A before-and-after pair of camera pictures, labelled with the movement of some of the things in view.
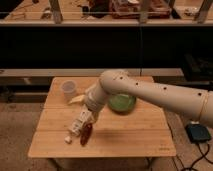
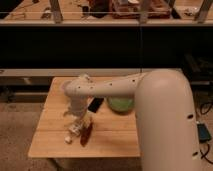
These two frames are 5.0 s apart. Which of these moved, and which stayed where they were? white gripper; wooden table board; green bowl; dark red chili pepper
Moved: white gripper
Stayed: wooden table board; dark red chili pepper; green bowl
